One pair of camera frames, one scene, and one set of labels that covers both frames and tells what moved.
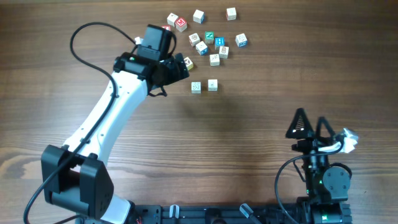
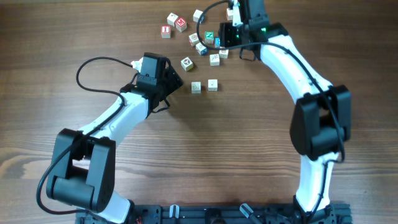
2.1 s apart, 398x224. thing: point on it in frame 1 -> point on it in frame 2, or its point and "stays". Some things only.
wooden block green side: [212, 85] stays
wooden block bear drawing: [196, 87] stays
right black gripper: [308, 132] -> [224, 35]
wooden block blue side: [198, 17] stays
